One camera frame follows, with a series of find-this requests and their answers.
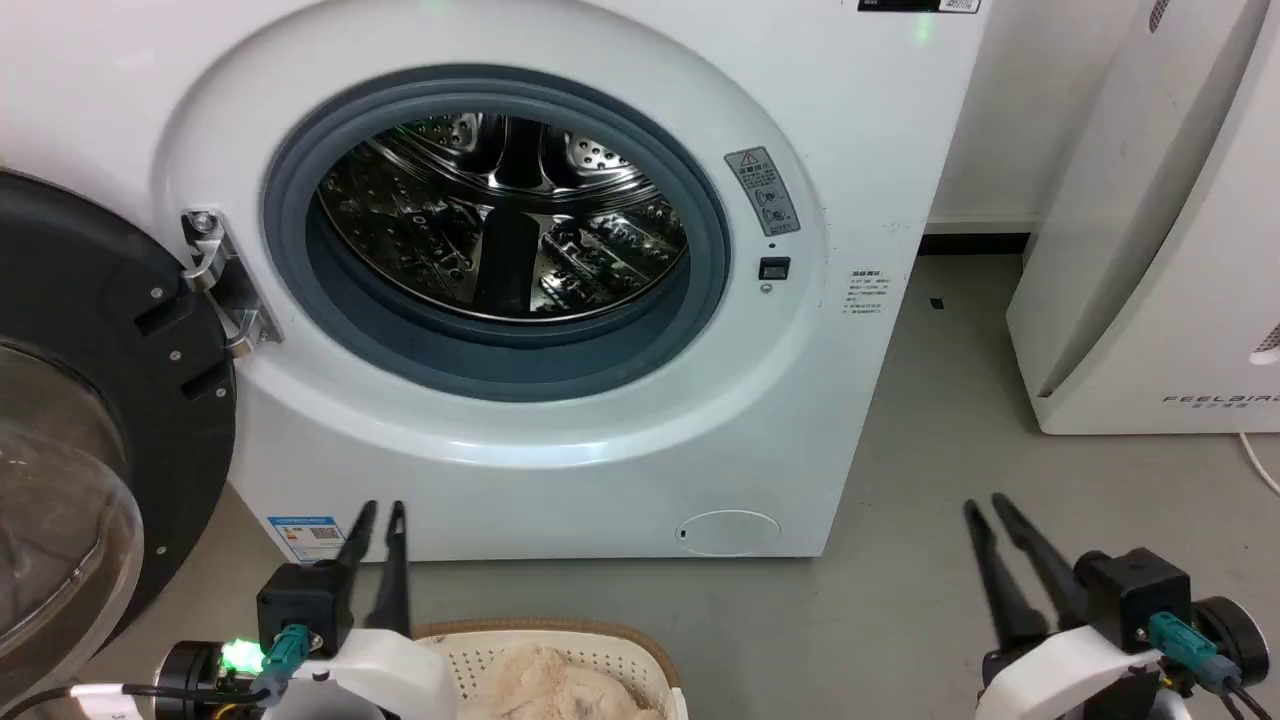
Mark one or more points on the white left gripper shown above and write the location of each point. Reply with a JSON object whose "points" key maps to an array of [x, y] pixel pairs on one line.
{"points": [[385, 675]]}

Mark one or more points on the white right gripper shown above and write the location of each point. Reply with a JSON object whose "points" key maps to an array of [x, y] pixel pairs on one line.
{"points": [[1060, 675]]}

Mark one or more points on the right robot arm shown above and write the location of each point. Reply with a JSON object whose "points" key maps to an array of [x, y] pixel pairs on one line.
{"points": [[1230, 640]]}

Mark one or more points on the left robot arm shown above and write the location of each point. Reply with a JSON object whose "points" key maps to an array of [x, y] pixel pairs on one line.
{"points": [[200, 675]]}

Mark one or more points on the silver metal door hinge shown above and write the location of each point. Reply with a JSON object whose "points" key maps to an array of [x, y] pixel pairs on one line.
{"points": [[222, 280]]}

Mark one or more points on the stainless steel washing machine drum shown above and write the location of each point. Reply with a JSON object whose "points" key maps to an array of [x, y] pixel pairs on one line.
{"points": [[500, 215]]}

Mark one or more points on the washing machine door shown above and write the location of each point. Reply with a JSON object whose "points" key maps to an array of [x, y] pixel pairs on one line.
{"points": [[90, 330]]}

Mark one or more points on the blue white energy label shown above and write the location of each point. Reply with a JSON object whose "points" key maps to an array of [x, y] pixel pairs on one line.
{"points": [[308, 538]]}

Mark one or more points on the white laundry basket brown rim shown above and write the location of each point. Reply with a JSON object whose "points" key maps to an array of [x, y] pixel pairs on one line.
{"points": [[470, 660]]}

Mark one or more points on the beige cloth in basket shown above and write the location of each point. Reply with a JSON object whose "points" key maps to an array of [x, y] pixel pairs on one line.
{"points": [[560, 685]]}

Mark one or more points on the white front-load washing machine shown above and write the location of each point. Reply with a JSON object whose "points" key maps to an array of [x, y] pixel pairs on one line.
{"points": [[620, 470]]}

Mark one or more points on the oval drain filter cover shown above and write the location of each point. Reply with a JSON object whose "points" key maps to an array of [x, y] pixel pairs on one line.
{"points": [[728, 532]]}

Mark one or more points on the small text label sticker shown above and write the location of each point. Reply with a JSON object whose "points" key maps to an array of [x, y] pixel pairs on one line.
{"points": [[866, 292]]}

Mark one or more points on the white appliance with grey lettering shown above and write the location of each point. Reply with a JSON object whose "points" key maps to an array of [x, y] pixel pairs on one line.
{"points": [[1170, 260]]}

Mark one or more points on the black door latch socket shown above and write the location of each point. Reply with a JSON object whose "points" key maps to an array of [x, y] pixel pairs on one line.
{"points": [[774, 268]]}

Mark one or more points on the grey rubber door gasket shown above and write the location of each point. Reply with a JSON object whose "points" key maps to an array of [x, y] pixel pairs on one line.
{"points": [[710, 250]]}

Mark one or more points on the grey warning sticker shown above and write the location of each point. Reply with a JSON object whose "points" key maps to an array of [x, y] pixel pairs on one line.
{"points": [[763, 190]]}

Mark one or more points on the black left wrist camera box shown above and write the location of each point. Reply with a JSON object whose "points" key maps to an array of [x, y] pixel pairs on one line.
{"points": [[305, 605]]}

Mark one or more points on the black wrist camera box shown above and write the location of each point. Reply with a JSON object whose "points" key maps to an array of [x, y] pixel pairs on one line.
{"points": [[305, 605], [1135, 595]]}

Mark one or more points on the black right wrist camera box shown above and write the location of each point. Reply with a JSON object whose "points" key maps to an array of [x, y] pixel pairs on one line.
{"points": [[1135, 595]]}

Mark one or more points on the black wall baseboard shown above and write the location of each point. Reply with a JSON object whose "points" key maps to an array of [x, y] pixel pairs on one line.
{"points": [[972, 243]]}

